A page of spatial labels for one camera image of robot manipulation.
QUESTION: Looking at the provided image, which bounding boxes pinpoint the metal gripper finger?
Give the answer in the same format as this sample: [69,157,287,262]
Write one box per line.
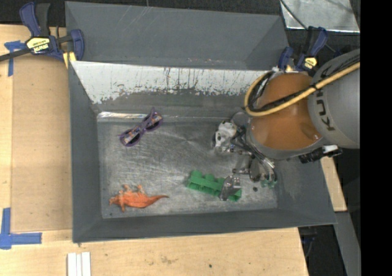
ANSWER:
[218,175,243,202]

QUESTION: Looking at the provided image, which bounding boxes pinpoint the green toy building block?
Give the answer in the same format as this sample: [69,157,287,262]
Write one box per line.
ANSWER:
[183,169,243,203]

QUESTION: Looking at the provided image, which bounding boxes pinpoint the grey metal bin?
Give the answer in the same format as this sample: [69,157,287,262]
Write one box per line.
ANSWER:
[64,1,338,244]

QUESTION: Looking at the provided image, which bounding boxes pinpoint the purple sunglasses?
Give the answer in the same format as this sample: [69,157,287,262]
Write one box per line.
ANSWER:
[118,107,164,148]

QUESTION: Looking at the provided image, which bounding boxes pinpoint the orange toy dinosaur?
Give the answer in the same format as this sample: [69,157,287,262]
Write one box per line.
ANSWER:
[108,184,170,213]

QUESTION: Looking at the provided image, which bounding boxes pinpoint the pale wood board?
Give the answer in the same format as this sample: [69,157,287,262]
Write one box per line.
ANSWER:
[10,25,75,234]

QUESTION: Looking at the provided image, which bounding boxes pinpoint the black cylinder on white bracket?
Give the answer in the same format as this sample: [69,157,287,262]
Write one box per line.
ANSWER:
[298,144,343,165]

